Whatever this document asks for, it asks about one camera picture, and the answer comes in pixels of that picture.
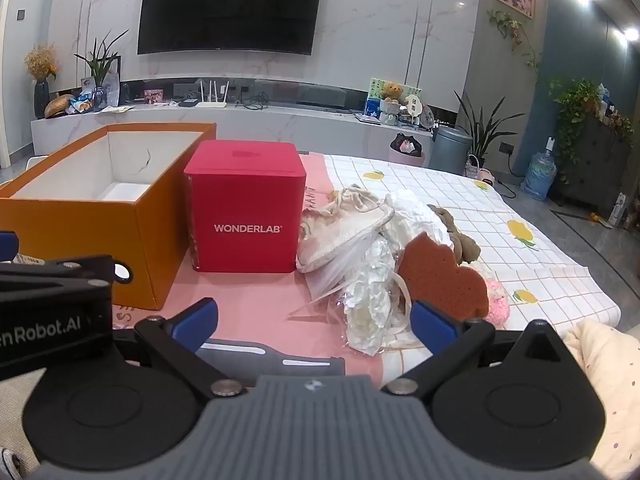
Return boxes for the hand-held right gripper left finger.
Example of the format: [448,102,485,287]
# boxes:
[114,297,247,398]

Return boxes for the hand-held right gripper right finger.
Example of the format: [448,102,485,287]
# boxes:
[380,300,577,396]

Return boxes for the orange cardboard box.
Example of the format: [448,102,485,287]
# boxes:
[0,122,217,311]

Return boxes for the brown cloud-shaped sponge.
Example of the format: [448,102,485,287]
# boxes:
[397,232,490,321]

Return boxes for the pink plush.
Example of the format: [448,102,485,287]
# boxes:
[482,279,510,326]

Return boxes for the clear bag of white flowers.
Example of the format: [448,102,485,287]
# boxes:
[287,235,426,358]

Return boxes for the brown plush toy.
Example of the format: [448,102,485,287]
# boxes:
[427,204,482,266]

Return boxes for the white plastic bag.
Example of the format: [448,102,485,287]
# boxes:
[382,192,458,261]

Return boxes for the grey phone armband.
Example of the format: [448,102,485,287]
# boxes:
[197,341,347,378]

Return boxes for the red cube box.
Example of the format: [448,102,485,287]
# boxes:
[183,140,307,274]

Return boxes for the white sneaker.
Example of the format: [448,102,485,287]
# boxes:
[0,447,23,480]

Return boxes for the brown straw hat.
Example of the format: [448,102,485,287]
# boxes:
[45,96,76,119]

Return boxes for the vase of dried yellow flowers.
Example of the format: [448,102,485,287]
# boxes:
[24,44,60,120]

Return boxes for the small pink basket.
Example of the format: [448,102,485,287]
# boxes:
[465,155,496,183]

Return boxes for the grey trash can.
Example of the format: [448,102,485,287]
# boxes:
[431,126,473,176]

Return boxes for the pink bin with black bag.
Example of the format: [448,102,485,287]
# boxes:
[390,132,427,166]

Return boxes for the cream quilt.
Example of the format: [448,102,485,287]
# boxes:
[562,320,640,461]

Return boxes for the blue water jug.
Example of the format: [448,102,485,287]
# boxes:
[521,136,558,203]

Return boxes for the green plant in glass vase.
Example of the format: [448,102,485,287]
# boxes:
[75,30,130,109]

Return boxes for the potted snake plant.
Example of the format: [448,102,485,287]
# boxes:
[454,90,526,176]

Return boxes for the white router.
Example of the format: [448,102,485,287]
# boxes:
[195,79,230,108]

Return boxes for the white tv console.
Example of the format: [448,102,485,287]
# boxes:
[30,92,436,161]

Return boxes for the green and white card box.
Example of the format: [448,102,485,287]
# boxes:
[369,78,422,112]

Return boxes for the teddy bear in white pot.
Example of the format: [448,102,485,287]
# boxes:
[379,82,405,126]

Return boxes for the dark cabinet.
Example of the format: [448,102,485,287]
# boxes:
[565,115,636,213]

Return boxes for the leafy plant on cabinet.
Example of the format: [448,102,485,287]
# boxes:
[547,77,633,181]

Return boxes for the trailing ivy plant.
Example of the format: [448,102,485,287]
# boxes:
[487,9,543,76]

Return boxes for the black cables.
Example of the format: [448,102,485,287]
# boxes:
[235,92,271,111]

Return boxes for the black wall television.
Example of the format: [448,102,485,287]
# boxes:
[137,0,326,56]

